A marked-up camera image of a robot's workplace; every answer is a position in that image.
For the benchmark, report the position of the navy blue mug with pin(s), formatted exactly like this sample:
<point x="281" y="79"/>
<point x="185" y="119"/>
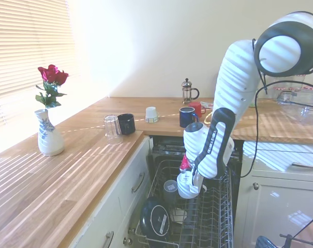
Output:
<point x="126" y="124"/>

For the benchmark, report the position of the grey ceramic mug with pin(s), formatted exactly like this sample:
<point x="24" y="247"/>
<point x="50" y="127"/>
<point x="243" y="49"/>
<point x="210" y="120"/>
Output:
<point x="170" y="196"/>

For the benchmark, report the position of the white patterned cup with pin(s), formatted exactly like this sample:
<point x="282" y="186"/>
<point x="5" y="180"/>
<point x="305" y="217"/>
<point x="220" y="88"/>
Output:
<point x="151" y="115"/>

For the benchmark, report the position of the window blind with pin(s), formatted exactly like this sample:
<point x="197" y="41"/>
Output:
<point x="29" y="51"/>

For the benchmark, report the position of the white red packet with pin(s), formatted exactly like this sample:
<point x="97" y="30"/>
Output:
<point x="206" y="104"/>

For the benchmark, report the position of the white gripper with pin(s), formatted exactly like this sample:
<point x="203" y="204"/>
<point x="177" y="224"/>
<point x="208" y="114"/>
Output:
<point x="186" y="180"/>

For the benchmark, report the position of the blue enamel mug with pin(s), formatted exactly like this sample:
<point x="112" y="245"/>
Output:
<point x="186" y="118"/>

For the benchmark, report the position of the round metal cabinet knob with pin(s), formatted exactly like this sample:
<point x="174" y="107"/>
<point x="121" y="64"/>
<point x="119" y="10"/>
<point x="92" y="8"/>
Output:
<point x="127" y="241"/>
<point x="255" y="186"/>

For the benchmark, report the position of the clear glass baking dish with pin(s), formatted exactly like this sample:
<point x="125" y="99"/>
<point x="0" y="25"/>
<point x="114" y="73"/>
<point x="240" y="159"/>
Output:
<point x="301" y="96"/>
<point x="303" y="116"/>

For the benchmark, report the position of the dishwasher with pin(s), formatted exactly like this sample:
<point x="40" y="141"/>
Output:
<point x="166" y="148"/>

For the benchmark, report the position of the glass french press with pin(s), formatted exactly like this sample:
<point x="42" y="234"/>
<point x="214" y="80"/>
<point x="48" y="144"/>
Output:
<point x="188" y="94"/>

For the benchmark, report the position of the clear drinking glass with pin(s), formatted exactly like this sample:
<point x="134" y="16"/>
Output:
<point x="112" y="129"/>

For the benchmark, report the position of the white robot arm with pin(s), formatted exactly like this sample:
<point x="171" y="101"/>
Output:
<point x="233" y="77"/>

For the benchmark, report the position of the blue striped object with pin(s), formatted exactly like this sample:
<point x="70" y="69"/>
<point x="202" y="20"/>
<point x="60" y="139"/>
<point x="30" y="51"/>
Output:
<point x="265" y="242"/>

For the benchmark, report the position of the cream cabinet with door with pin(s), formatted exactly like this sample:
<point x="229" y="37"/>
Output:
<point x="275" y="206"/>

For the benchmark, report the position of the red mug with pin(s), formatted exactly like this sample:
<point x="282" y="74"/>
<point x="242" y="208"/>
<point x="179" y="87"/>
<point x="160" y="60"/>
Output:
<point x="197" y="108"/>

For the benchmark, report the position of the red artificial roses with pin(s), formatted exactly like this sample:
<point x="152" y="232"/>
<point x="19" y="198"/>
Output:
<point x="52" y="75"/>

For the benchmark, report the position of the white ceramic mug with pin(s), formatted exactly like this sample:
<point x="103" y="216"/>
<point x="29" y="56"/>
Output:
<point x="187" y="194"/>

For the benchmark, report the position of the cream cabinet with drawers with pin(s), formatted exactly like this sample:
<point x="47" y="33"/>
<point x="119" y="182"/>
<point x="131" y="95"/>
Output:
<point x="125" y="175"/>

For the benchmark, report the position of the black metal stand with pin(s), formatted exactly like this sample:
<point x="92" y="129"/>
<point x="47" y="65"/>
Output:
<point x="288" y="239"/>

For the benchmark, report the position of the red wrist camera mount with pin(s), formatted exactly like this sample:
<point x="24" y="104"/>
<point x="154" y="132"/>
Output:
<point x="184" y="164"/>

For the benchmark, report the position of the white blue patterned vase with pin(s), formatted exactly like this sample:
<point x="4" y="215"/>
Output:
<point x="48" y="142"/>

